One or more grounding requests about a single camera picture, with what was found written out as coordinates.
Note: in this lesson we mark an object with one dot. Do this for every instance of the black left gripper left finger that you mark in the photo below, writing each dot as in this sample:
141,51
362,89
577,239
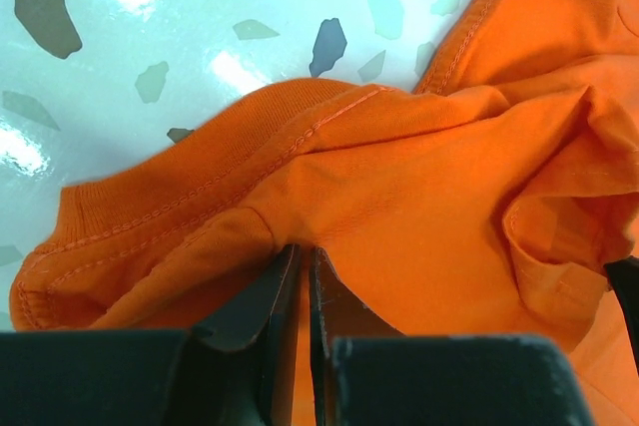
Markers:
234,367

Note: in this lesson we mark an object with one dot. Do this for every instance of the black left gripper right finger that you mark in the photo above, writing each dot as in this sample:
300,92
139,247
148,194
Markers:
365,372

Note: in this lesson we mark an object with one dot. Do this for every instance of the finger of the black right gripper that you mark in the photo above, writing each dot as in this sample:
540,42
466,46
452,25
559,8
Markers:
623,278

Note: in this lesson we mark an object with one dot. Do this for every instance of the orange t shirt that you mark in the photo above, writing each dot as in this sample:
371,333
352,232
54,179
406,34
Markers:
487,200

